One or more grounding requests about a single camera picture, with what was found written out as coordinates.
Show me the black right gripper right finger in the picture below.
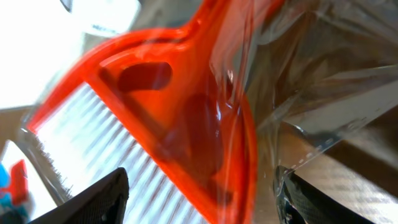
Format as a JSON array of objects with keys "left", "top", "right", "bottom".
[{"left": 273, "top": 166, "right": 372, "bottom": 224}]

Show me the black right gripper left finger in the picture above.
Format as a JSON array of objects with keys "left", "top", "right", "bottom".
[{"left": 31, "top": 167, "right": 129, "bottom": 224}]

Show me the red dustpan brush package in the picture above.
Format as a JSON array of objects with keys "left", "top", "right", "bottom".
[{"left": 0, "top": 0, "right": 398, "bottom": 224}]

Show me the white barcode scanner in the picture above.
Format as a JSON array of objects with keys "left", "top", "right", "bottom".
[{"left": 60, "top": 0, "right": 141, "bottom": 37}]

